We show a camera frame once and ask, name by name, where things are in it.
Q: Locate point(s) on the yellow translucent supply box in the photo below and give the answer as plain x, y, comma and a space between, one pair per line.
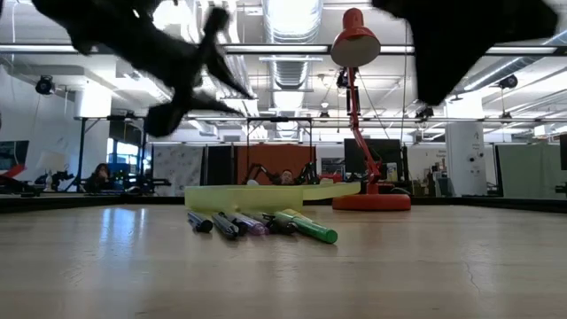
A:
248, 197

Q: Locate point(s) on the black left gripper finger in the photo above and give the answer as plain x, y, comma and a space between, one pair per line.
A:
212, 103
230, 73

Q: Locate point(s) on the black monitor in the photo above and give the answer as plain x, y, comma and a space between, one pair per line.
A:
381, 155

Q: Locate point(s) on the yellow pen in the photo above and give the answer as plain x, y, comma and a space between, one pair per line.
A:
297, 214

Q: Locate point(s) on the dark blue pen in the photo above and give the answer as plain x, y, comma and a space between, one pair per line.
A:
241, 226

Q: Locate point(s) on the orange partition wall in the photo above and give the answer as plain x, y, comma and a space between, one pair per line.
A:
274, 159

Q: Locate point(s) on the green partition wall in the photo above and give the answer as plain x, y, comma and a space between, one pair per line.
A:
527, 170

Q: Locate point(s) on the white round pillar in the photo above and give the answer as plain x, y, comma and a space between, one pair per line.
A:
465, 159

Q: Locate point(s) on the black pen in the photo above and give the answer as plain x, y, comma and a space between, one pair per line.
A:
201, 223
226, 228

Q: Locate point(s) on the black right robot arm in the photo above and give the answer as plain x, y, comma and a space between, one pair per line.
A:
452, 40

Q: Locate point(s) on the brown translucent pen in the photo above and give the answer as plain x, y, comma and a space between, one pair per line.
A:
283, 227

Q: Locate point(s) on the green pen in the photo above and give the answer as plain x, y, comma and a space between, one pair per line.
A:
314, 230

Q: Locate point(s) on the red desk lamp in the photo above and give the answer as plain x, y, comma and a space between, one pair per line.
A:
354, 40

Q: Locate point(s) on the person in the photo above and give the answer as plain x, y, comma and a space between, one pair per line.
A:
99, 177
287, 177

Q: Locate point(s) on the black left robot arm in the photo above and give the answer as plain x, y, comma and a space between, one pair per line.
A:
111, 31

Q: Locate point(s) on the purple translucent pen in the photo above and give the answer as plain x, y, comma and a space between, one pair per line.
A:
257, 227

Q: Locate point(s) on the silver air duct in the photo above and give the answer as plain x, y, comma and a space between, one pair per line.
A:
290, 26

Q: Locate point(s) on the black gantry frame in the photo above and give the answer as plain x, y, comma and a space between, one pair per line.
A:
279, 119

